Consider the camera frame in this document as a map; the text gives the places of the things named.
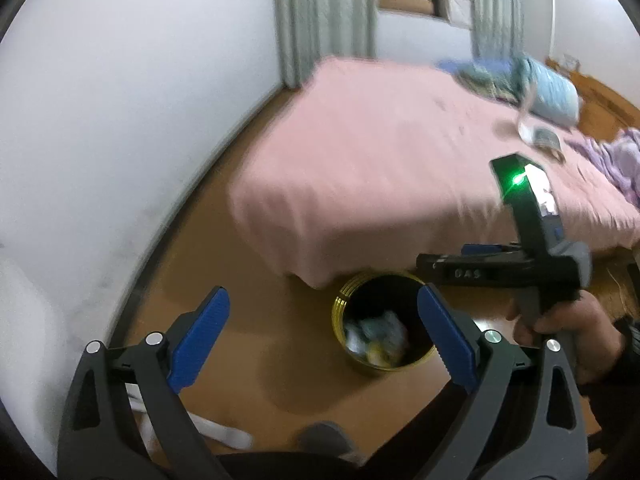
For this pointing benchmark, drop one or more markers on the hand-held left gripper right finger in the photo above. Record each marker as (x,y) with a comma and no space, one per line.
(447,335)

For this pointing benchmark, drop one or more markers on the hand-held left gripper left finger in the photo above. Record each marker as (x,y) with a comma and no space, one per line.
(200,340)

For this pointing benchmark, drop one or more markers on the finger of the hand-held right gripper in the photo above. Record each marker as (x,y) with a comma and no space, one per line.
(465,271)
(485,249)

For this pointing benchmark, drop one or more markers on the black gold-rimmed waste bin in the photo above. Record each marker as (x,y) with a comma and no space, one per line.
(380,300)

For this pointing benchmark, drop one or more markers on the person's right forearm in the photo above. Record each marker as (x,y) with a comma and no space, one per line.
(620,395)

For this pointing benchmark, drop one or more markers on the person's right hand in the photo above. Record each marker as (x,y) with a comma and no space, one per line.
(585,330)

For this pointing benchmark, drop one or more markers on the crumpled paper wads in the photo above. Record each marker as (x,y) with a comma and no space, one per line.
(380,335)

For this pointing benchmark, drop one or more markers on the purple blanket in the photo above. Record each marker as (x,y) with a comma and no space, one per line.
(620,160)

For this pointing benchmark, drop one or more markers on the clear plastic item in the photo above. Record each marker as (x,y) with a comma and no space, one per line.
(525,115)

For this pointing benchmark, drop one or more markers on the bed with pink sheet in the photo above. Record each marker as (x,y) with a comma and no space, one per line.
(375,160)

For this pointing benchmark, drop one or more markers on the light blue pillow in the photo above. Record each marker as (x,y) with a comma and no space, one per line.
(550,90)

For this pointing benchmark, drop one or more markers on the grey slipper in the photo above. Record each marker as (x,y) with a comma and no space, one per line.
(322,437)

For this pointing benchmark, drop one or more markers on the person's dark pants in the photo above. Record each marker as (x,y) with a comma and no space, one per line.
(300,467)

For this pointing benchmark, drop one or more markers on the blue patterned cloth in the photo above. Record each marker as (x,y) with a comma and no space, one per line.
(480,72)

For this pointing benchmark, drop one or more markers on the grey curtain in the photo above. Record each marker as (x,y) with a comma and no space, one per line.
(325,20)
(497,5)

